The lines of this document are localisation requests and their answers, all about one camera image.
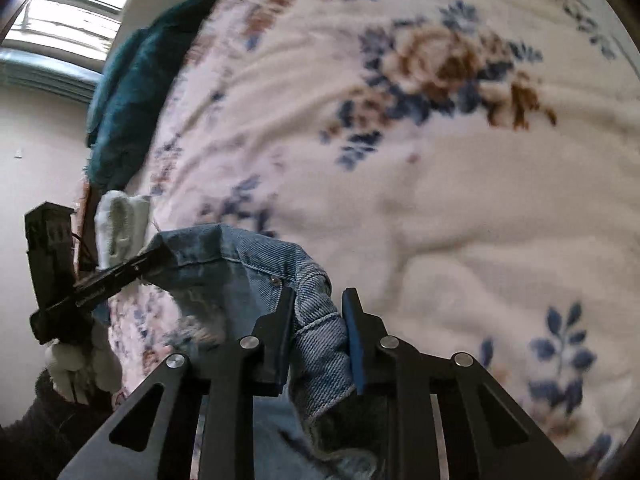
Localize teal fleece blanket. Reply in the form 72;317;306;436
86;0;218;192

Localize white gloved left hand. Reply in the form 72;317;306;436
44;321;122;405

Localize floral fleece blanket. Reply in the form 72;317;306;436
128;0;639;479

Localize blue frayed denim pants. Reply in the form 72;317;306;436
144;223;392;480

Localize window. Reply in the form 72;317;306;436
1;0;128;72

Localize white folded cloth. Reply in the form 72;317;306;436
94;191;151;270

